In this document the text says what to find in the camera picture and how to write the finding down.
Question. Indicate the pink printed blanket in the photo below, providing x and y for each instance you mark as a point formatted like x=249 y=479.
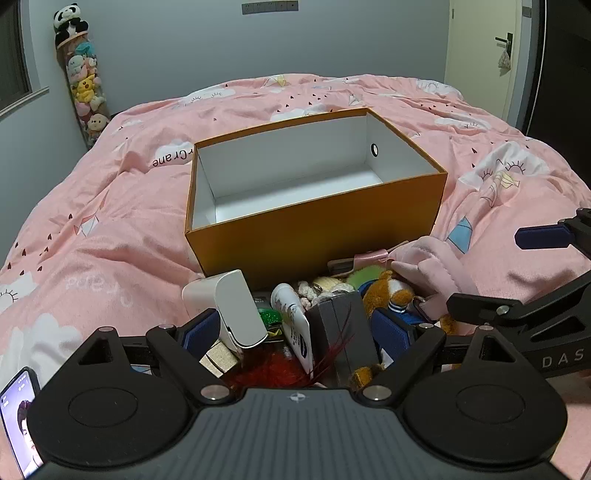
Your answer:
x=92 y=207

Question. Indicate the green glitter ribbon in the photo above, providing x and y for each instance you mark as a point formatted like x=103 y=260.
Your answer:
x=268 y=316

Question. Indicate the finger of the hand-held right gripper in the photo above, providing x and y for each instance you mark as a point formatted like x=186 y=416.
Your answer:
x=485 y=311
x=542 y=236

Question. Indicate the red feather toy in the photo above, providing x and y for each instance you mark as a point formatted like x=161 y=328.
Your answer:
x=272 y=369

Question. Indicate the small gold box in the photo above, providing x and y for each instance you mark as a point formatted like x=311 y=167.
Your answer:
x=219 y=360

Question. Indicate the dark wardrobe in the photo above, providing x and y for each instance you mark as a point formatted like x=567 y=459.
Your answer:
x=563 y=69

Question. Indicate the small hanging pouch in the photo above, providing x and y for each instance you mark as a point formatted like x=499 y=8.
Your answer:
x=504 y=60

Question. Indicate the smartphone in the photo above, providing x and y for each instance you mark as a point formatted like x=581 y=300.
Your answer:
x=18 y=415

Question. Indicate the brown teddy bear plush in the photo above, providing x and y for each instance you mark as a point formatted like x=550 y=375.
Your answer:
x=383 y=290

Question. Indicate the white hand cream tube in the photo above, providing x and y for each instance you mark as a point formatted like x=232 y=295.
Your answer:
x=295 y=332

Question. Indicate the clear tube of plush toys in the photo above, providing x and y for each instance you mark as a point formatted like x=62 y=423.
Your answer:
x=85 y=87

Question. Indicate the pink bow clip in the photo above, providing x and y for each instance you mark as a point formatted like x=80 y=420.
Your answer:
x=374 y=256

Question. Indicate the white glasses case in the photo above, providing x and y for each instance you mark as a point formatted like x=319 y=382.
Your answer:
x=235 y=304

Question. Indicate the orange cardboard box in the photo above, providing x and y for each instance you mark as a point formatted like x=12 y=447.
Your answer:
x=300 y=240

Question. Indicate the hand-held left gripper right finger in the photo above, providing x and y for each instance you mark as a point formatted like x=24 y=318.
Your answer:
x=392 y=334

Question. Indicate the window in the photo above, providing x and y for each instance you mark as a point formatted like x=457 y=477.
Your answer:
x=11 y=60

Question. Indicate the pink plush cloth roll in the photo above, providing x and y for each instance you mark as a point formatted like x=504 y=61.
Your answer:
x=438 y=267

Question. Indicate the beige door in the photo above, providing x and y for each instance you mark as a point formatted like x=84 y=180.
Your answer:
x=475 y=55

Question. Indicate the pink strawberry plush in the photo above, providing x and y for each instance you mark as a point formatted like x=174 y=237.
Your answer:
x=362 y=277

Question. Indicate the cream crochet doll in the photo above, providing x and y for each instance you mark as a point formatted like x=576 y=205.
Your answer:
x=325 y=284

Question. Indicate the panda plush toy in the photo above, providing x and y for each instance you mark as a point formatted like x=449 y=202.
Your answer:
x=69 y=21

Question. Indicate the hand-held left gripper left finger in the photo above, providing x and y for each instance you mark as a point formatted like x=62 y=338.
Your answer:
x=201 y=330

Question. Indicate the grey photo card box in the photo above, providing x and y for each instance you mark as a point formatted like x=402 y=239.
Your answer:
x=341 y=323

